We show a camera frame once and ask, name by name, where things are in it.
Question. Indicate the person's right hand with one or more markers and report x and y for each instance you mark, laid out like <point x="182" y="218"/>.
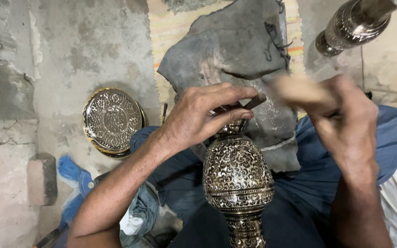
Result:
<point x="350" y="127"/>

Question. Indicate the person's left hand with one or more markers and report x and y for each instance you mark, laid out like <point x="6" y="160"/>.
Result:
<point x="191" y="113"/>

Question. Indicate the person's right fingers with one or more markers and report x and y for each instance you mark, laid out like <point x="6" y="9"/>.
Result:
<point x="319" y="98"/>

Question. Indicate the wooden mallet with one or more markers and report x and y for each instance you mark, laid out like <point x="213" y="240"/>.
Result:
<point x="291" y="89"/>

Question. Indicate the dark metal chisel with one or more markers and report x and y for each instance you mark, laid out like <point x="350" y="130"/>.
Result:
<point x="256" y="101"/>

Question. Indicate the engraved brass vase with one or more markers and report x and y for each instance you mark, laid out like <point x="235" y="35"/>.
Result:
<point x="352" y="26"/>
<point x="238" y="175"/>

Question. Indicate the person's blue trousers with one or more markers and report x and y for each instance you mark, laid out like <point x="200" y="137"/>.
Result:
<point x="308" y="193"/>

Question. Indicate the grey worn cloth pad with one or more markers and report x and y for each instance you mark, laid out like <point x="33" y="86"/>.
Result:
<point x="226" y="44"/>

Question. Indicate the thin dark engraving tool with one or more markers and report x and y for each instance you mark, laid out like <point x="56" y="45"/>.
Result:
<point x="164" y="113"/>

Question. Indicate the striped woven mat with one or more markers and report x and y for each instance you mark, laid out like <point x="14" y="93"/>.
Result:
<point x="171" y="31"/>

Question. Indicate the engraved round brass plate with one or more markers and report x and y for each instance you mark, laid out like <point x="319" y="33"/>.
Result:
<point x="111" y="120"/>
<point x="143" y="119"/>

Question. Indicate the grey-green cloth bag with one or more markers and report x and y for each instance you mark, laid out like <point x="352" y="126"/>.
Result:
<point x="143" y="206"/>

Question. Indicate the white crumpled paper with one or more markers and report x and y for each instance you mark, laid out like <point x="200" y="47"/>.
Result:
<point x="131" y="222"/>

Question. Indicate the blue bristle brush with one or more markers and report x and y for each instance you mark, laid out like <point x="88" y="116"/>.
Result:
<point x="76" y="182"/>

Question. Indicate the stone block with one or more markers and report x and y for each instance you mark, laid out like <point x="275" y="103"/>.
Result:
<point x="41" y="179"/>

